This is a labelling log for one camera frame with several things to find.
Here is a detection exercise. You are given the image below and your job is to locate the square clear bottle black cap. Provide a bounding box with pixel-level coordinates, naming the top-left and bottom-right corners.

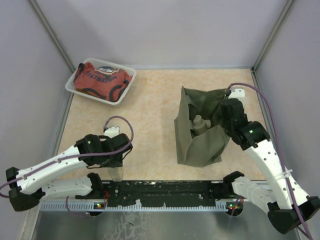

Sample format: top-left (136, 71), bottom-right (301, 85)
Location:
top-left (107, 167), bottom-right (124, 182)

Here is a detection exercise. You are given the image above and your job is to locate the green bottle white cap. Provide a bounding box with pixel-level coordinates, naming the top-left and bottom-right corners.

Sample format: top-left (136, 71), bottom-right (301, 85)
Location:
top-left (192, 115), bottom-right (211, 137)

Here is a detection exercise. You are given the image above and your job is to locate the olive green canvas bag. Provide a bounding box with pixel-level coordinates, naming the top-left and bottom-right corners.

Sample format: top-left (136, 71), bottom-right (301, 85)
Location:
top-left (174, 87), bottom-right (230, 167)

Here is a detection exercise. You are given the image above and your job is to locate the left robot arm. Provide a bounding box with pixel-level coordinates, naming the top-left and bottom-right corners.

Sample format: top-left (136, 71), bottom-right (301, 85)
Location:
top-left (5, 133), bottom-right (133, 212)

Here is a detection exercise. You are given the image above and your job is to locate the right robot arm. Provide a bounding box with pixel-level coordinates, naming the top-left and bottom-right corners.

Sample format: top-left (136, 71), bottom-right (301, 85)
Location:
top-left (220, 98), bottom-right (320, 234)

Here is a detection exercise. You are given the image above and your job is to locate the red printed t-shirt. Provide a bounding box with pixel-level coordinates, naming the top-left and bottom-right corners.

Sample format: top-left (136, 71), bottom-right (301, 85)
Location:
top-left (73, 62), bottom-right (132, 103)

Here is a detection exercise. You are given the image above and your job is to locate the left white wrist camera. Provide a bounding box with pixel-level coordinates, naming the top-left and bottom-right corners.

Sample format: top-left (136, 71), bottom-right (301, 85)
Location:
top-left (103, 126), bottom-right (120, 138)

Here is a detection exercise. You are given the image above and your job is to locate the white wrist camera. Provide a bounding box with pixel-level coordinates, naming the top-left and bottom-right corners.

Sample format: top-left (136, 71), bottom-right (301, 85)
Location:
top-left (103, 126), bottom-right (120, 138)
top-left (227, 86), bottom-right (246, 106)

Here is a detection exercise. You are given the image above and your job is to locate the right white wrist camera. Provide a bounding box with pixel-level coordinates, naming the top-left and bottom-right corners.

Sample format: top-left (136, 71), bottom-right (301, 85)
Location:
top-left (227, 86), bottom-right (246, 106)

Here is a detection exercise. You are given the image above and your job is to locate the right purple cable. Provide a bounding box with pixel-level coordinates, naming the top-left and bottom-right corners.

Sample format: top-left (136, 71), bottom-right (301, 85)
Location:
top-left (227, 82), bottom-right (313, 240)

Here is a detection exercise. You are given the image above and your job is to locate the purple cable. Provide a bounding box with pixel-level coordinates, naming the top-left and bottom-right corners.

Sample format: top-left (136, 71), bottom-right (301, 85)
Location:
top-left (227, 82), bottom-right (313, 240)
top-left (0, 115), bottom-right (135, 218)

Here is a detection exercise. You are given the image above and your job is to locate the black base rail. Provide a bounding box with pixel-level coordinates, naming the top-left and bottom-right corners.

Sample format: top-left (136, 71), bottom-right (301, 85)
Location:
top-left (74, 178), bottom-right (247, 207)

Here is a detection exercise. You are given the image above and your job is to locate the white slotted cable duct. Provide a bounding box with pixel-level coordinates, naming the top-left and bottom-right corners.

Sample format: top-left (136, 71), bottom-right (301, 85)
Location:
top-left (39, 201), bottom-right (241, 213)

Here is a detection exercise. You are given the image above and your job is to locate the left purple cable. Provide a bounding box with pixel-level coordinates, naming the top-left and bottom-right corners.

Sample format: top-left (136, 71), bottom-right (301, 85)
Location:
top-left (0, 115), bottom-right (135, 218)

